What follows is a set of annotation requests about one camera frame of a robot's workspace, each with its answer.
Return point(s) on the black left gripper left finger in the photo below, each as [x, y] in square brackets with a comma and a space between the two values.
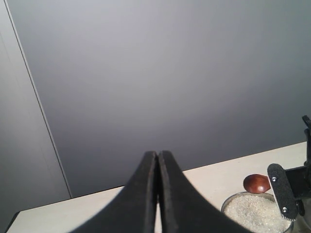
[127, 209]

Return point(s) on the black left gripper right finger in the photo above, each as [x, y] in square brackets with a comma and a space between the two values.
[182, 208]

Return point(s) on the dark red wooden spoon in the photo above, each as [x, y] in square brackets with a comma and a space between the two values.
[256, 184]

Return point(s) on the steel bowl of rice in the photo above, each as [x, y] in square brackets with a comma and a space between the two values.
[258, 213]

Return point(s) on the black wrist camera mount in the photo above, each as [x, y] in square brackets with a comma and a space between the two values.
[291, 186]

